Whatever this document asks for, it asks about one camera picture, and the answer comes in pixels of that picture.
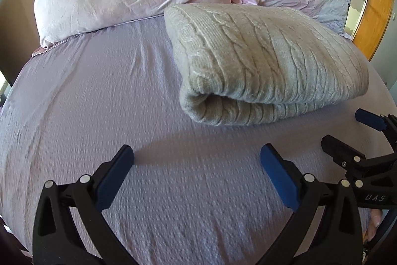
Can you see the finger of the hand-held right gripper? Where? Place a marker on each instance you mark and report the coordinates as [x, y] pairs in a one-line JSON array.
[[341, 150], [370, 119]]

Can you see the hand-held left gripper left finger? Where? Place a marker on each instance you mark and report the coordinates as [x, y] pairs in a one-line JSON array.
[[113, 178]]

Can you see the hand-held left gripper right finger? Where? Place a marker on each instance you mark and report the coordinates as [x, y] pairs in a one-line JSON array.
[[279, 178]]

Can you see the person's right hand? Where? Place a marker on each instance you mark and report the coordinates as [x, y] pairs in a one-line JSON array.
[[373, 226]]

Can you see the purple bed sheet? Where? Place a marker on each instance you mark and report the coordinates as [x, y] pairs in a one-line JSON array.
[[124, 103]]

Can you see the wooden wardrobe with mirror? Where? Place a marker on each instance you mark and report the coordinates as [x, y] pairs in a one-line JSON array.
[[377, 4]]

